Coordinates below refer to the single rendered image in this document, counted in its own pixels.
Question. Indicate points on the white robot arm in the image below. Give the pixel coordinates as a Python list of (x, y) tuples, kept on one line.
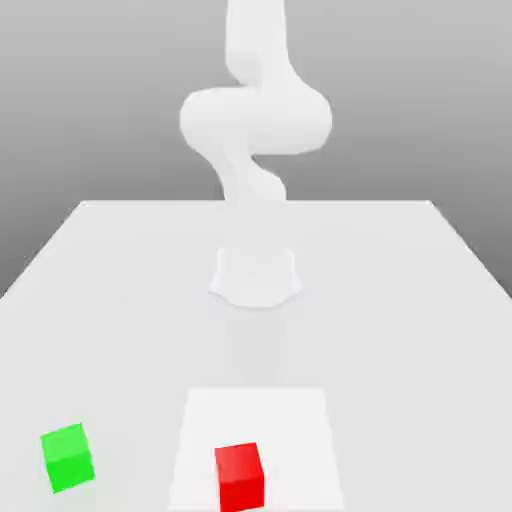
[(256, 120)]

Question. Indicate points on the small red cube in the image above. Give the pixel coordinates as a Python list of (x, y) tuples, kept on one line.
[(240, 478)]

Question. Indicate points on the small green cube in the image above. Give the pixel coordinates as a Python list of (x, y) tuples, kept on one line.
[(67, 460)]

